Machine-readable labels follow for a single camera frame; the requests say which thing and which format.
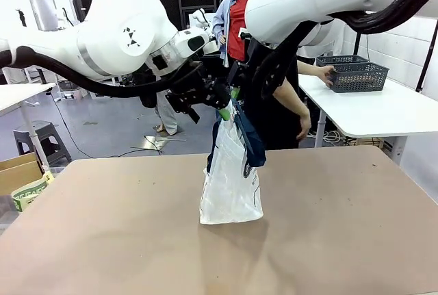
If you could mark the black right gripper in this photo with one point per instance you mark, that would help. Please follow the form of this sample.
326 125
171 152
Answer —
241 72

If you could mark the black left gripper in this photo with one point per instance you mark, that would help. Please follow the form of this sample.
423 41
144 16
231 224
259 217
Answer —
202 94

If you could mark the translucent white shopping bag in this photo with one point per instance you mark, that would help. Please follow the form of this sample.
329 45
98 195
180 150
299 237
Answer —
229 185

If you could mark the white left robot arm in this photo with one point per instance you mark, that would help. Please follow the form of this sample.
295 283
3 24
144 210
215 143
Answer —
119 18

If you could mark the person's left forearm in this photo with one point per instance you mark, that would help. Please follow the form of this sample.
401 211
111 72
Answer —
308 68

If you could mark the person's right forearm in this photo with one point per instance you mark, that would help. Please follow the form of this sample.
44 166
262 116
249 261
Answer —
291 98

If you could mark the green and white paper bag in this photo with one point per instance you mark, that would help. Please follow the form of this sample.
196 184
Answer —
31 190

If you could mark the person's right hand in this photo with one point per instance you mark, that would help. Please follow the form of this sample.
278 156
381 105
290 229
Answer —
304 127

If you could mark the person's left hand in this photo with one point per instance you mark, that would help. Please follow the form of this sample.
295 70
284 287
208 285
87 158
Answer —
326 74

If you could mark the person in black shirt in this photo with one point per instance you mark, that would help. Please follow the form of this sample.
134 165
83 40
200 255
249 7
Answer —
273 120

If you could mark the person in blue shirt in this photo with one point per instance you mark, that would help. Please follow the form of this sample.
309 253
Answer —
222 21

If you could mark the metal sheet on floor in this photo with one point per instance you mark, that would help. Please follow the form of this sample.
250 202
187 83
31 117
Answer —
155 142

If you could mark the small white background robot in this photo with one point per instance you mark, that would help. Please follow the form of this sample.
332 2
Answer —
200 18

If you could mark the large white side table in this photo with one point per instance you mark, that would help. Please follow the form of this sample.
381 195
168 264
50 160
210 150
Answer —
369 110

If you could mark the grey plastic step stool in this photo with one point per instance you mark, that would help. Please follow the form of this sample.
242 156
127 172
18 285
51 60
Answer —
48 137

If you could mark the black slanted stand pole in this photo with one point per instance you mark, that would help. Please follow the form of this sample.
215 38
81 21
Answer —
427 57

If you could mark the small white side table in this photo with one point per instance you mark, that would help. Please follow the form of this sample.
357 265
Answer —
20 96

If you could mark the grey light panel on stand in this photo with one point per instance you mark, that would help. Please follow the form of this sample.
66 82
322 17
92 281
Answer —
42 12

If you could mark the brown cardboard box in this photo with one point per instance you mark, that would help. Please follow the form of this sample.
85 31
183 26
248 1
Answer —
18 172

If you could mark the black tripod stand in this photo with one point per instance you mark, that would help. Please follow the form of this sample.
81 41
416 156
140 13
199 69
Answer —
21 18

